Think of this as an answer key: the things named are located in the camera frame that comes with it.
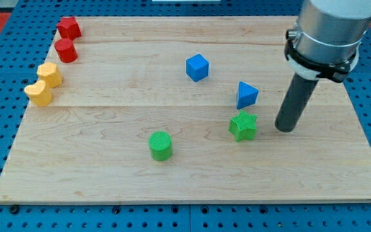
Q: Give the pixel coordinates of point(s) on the wooden board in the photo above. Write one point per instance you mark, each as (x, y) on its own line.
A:
(89, 146)

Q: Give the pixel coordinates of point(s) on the green cylinder block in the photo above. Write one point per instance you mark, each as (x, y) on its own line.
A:
(160, 145)

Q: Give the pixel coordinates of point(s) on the red star block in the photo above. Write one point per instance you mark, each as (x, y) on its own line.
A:
(68, 28)

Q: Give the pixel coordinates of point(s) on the red cylinder block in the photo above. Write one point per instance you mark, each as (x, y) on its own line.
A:
(66, 50)

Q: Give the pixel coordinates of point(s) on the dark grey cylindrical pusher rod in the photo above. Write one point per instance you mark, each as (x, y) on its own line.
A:
(295, 101)

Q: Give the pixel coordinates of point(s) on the blue triangle block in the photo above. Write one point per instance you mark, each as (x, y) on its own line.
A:
(246, 95)

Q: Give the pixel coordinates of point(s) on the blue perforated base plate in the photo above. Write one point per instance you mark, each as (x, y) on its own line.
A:
(26, 30)

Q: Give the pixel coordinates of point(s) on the green star block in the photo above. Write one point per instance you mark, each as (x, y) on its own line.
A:
(243, 126)

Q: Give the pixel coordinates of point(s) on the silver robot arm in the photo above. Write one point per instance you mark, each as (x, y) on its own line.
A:
(324, 41)

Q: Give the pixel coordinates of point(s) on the blue cube block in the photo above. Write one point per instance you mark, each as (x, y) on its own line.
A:
(197, 67)

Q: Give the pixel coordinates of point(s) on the yellow heart block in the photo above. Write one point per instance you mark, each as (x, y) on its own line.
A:
(39, 93)

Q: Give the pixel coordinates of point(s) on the yellow hexagon block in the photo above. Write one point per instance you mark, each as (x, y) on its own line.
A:
(50, 73)

